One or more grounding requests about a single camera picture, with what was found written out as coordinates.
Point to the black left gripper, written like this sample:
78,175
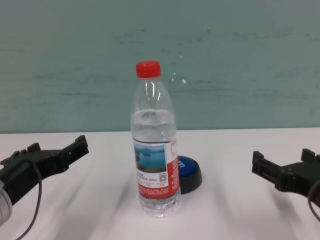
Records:
25,175

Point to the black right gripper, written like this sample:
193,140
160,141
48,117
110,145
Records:
297,177

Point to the blue push button black base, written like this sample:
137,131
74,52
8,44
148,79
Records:
188,172

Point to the clear water bottle red cap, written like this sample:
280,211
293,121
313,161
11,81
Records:
155,155

